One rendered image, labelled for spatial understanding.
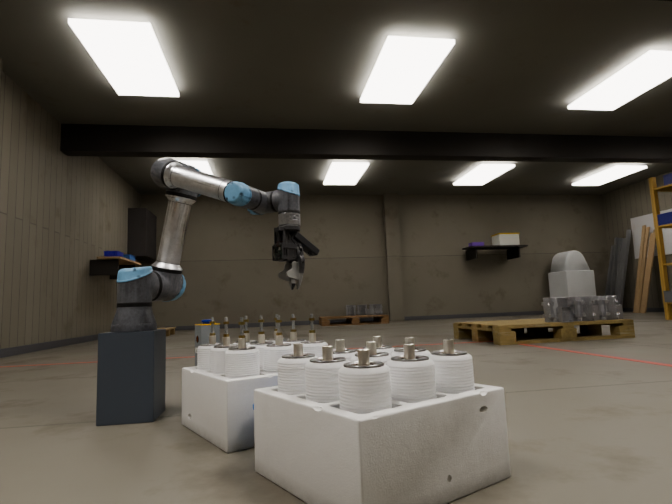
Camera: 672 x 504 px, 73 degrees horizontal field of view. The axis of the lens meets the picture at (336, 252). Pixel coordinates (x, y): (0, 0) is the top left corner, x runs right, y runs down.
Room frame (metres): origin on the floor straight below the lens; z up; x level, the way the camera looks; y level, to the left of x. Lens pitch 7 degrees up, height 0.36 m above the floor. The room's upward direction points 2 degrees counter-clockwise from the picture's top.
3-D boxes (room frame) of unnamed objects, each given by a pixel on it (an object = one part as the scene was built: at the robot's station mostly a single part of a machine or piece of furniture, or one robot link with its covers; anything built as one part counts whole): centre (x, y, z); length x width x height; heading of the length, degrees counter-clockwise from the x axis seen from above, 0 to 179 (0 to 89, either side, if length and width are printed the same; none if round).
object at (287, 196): (1.53, 0.16, 0.73); 0.09 x 0.08 x 0.11; 66
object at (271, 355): (1.37, 0.18, 0.16); 0.10 x 0.10 x 0.18
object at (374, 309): (8.79, -0.27, 0.18); 1.29 x 0.89 x 0.36; 99
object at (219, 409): (1.47, 0.25, 0.09); 0.39 x 0.39 x 0.18; 35
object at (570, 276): (9.66, -4.99, 0.66); 0.74 x 0.61 x 1.33; 99
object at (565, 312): (4.20, -1.81, 0.18); 1.29 x 0.92 x 0.36; 98
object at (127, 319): (1.63, 0.73, 0.35); 0.15 x 0.15 x 0.10
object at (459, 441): (1.02, -0.07, 0.09); 0.39 x 0.39 x 0.18; 36
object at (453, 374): (1.00, -0.24, 0.16); 0.10 x 0.10 x 0.18
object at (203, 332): (1.66, 0.48, 0.16); 0.07 x 0.07 x 0.31; 35
